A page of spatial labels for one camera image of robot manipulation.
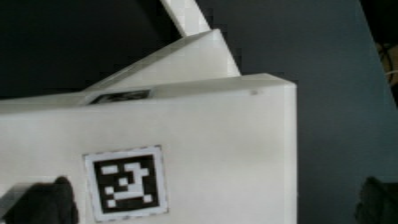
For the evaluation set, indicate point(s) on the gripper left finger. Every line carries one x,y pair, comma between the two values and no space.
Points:
44,206

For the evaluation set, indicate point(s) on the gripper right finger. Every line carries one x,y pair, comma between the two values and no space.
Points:
376,206

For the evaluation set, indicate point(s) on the white cabinet top block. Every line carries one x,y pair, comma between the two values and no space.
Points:
174,150

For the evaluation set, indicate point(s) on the white cabinet body box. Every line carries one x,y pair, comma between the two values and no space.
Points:
190,60

